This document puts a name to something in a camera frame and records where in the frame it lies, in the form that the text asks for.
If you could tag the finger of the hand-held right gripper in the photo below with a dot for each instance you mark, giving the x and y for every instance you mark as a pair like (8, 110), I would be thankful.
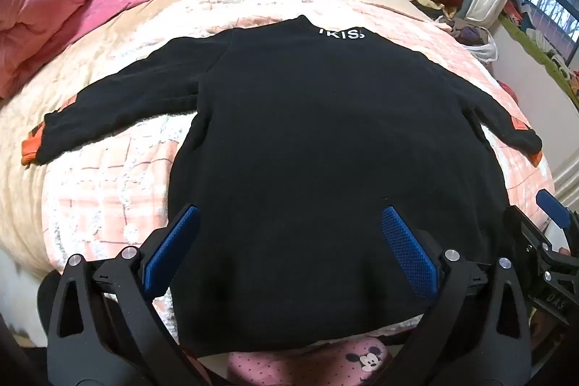
(527, 234)
(554, 207)

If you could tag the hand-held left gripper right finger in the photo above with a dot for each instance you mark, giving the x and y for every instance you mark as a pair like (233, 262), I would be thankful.
(407, 250)

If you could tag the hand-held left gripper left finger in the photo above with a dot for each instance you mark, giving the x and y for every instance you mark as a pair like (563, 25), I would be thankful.
(172, 250)

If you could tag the black sweater with orange cuffs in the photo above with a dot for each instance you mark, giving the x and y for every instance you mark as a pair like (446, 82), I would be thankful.
(316, 119)

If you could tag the pile of windowsill clothes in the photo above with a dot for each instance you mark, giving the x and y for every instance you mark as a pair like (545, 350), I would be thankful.
(540, 38)

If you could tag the white plastic bag of clothes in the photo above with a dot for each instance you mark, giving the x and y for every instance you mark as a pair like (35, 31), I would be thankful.
(475, 40)

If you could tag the white radiator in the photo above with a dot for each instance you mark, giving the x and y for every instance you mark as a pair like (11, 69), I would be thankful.
(567, 182)

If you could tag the orange white checked blanket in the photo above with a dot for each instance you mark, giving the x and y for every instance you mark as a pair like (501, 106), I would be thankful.
(113, 196)

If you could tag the pink dotted pyjama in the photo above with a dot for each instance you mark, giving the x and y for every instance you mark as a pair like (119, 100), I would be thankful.
(316, 363)

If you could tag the green window ledge cover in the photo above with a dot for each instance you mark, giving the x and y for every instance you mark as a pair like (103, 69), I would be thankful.
(515, 34)

